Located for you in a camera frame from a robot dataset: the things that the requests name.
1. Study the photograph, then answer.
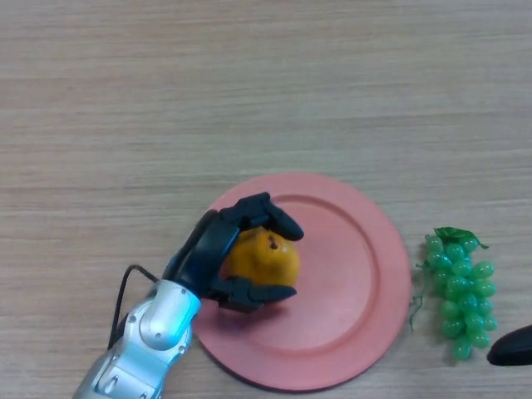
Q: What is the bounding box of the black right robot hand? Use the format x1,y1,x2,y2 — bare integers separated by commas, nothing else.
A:
486,324,532,367

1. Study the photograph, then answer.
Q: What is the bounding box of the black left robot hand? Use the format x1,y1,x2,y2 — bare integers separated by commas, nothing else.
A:
160,191,304,313

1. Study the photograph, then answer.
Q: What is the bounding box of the yellow pear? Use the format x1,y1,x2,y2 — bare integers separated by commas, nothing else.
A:
220,226,301,307

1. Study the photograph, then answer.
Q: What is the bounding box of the pink round plate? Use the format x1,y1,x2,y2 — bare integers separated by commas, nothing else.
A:
193,172,412,392

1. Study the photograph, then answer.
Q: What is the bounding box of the green grape bunch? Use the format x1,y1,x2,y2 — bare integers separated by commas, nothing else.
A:
409,226,499,362

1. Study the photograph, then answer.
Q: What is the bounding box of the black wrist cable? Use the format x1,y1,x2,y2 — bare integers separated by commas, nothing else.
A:
108,264,161,350

